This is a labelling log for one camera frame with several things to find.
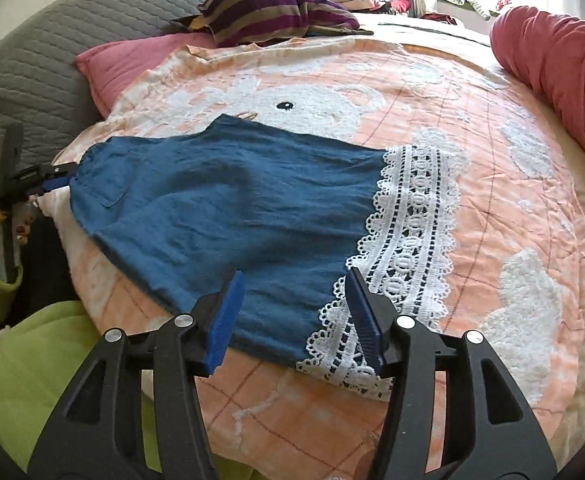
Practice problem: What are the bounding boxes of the person's left hand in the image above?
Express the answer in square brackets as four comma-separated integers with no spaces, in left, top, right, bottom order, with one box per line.
[0,205,42,273]

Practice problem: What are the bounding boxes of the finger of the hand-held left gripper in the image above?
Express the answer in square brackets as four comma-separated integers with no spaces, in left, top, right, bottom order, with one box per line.
[37,162,76,179]
[42,176,72,195]

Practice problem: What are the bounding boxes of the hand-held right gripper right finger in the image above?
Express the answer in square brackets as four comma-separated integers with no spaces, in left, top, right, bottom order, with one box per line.
[345,266,559,480]

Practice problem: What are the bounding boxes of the pink quilted pillow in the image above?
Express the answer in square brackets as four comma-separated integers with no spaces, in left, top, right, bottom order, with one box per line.
[75,32,213,118]

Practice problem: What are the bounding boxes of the blue pants with lace hem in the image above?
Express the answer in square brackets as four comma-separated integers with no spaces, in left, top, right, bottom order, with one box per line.
[67,112,473,403]

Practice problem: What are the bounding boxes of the red bolster pillow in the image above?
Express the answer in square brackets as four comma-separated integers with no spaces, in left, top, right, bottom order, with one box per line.
[489,5,585,176]

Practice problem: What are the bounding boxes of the orange white tufted blanket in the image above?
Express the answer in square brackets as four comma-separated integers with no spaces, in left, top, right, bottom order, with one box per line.
[37,35,585,480]

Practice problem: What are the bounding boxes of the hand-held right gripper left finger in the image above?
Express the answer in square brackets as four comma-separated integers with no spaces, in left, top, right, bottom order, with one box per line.
[26,269,246,480]

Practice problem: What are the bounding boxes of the clothes on window sill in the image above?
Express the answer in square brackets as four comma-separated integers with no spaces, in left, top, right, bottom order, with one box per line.
[437,0,518,21]

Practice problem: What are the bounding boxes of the grey quilted headboard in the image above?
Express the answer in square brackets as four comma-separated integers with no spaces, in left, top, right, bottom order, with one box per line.
[0,0,305,153]

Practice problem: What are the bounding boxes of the purple striped pillow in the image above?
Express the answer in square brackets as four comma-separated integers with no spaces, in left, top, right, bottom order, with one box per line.
[170,0,375,48]

